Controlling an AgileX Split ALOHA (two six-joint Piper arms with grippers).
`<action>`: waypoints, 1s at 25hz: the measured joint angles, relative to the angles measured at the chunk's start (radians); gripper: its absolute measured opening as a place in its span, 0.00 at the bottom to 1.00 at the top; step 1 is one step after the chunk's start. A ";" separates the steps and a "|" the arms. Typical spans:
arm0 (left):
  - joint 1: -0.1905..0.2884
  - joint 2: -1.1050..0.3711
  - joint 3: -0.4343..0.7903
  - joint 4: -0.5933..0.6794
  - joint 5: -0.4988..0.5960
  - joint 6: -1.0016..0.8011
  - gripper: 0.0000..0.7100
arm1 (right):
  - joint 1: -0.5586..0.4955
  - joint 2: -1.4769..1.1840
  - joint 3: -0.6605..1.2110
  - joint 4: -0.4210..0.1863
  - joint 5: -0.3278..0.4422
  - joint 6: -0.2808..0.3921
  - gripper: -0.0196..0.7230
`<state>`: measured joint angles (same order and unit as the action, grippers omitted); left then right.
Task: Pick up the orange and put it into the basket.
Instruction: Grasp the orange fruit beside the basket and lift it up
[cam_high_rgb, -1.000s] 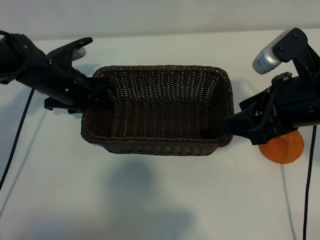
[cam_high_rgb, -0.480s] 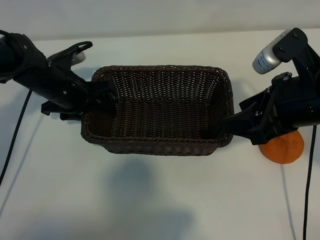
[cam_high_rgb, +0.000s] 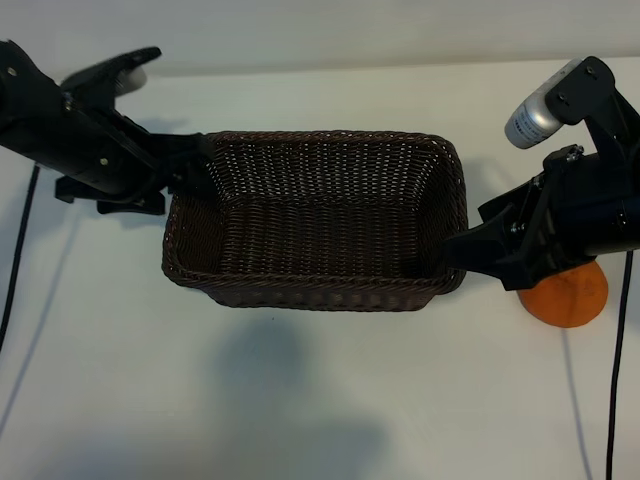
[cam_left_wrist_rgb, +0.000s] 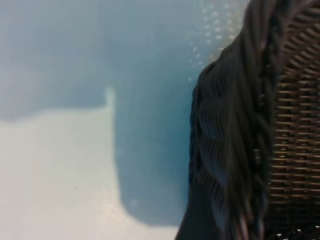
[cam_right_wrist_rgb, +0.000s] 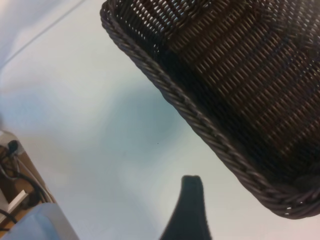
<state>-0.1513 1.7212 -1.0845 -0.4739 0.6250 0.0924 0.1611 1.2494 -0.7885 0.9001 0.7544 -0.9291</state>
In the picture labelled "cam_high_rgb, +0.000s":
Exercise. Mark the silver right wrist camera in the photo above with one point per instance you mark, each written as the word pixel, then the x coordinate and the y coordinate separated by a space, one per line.
pixel 532 120

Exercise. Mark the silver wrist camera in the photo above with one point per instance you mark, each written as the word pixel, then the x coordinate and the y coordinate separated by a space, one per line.
pixel 134 80
pixel 532 120

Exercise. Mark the orange fruit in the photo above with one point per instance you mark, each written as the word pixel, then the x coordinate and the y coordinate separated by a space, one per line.
pixel 565 305

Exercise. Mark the black left camera bracket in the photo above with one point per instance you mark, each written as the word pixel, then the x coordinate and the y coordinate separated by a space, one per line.
pixel 100 72

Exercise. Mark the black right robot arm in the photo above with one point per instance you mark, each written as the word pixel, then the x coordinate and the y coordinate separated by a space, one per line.
pixel 634 227

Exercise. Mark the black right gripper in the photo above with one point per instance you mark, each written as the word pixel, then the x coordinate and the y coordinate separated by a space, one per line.
pixel 575 217

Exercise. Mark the black camera bracket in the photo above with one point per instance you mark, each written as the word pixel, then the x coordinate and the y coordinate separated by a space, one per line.
pixel 595 95
pixel 100 72

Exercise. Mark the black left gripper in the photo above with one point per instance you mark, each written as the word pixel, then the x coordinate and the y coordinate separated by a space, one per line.
pixel 85 145

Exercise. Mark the dark brown woven basket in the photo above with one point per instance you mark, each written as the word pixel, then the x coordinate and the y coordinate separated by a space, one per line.
pixel 310 230

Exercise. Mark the black right camera bracket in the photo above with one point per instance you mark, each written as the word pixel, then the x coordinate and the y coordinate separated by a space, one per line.
pixel 595 95

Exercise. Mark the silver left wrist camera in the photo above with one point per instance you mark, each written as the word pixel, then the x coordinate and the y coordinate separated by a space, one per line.
pixel 134 80

